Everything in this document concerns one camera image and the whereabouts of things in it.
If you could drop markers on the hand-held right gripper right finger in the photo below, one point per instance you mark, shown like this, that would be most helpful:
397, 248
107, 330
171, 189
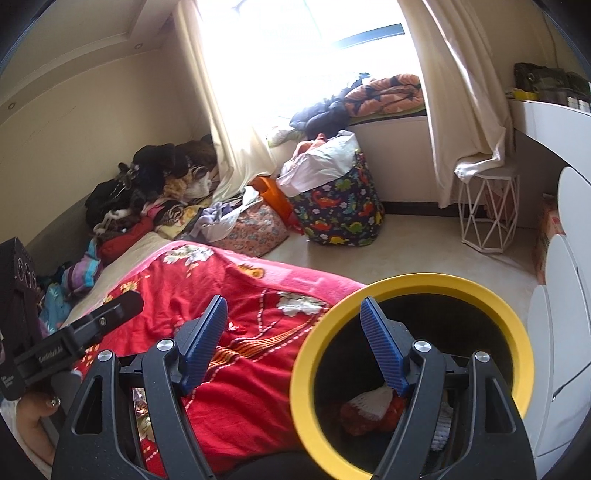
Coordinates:
385, 350

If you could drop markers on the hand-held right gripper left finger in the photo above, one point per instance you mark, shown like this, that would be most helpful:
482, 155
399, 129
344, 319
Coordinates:
205, 341

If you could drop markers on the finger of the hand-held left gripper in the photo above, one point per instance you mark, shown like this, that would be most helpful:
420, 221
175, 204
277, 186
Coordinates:
111, 316

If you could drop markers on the white foam net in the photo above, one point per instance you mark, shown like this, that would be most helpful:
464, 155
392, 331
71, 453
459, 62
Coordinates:
371, 399

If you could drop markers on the yellow-rimmed black trash bin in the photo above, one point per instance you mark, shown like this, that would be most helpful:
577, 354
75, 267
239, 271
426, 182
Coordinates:
314, 341

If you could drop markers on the red plastic bag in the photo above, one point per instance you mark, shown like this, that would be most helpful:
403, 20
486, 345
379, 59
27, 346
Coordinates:
360, 420

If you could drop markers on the white ribbed wrapper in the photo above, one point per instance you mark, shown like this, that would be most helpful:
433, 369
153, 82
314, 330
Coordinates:
442, 429

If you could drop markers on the person's left hand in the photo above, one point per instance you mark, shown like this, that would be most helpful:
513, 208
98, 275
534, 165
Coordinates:
32, 424

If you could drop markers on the light blue printed cloth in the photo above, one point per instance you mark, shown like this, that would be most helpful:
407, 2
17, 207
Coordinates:
53, 304

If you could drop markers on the red floral blanket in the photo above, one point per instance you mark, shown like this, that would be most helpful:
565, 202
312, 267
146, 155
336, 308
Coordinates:
249, 369

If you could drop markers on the purple striped cloth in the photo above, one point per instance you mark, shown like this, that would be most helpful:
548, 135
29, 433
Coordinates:
83, 272

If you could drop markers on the beige bed sheet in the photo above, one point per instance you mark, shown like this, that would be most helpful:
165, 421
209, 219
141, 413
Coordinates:
124, 258

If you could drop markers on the yellow pink snack wrapper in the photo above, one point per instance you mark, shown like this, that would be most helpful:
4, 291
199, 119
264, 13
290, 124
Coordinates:
145, 429

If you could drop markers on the floral fabric bag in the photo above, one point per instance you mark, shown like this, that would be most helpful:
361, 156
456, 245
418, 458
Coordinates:
254, 230

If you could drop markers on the lavender cloth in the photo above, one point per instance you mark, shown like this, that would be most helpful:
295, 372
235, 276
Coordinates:
212, 217

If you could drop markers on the dinosaur print laundry basket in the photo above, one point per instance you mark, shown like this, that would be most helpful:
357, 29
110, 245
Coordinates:
341, 212

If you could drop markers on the pile of clothes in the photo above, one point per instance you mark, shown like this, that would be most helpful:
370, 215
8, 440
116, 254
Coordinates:
152, 175

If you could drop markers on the orange bag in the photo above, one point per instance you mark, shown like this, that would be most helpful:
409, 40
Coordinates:
272, 194

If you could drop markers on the white plastic bag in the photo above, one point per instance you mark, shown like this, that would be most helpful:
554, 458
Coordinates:
314, 166

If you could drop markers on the cardboard box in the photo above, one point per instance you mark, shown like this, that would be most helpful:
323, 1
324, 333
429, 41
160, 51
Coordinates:
549, 226

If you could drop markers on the cream curtain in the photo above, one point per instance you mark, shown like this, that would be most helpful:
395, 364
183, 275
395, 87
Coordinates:
452, 92
221, 129

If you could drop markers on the pale green cloth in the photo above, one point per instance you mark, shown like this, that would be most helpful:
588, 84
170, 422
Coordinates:
284, 137

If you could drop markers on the dark blue jacket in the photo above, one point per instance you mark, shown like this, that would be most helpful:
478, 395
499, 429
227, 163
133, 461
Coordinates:
318, 120

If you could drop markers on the orange patterned blanket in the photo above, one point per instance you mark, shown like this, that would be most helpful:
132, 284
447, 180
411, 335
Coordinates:
383, 97

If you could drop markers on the white desk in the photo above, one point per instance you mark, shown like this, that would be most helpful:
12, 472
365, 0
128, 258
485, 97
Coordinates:
549, 120

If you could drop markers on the black yellow box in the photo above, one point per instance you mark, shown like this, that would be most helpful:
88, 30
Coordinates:
540, 76

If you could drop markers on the dark containers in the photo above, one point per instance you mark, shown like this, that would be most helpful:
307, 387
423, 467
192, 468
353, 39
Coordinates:
579, 92

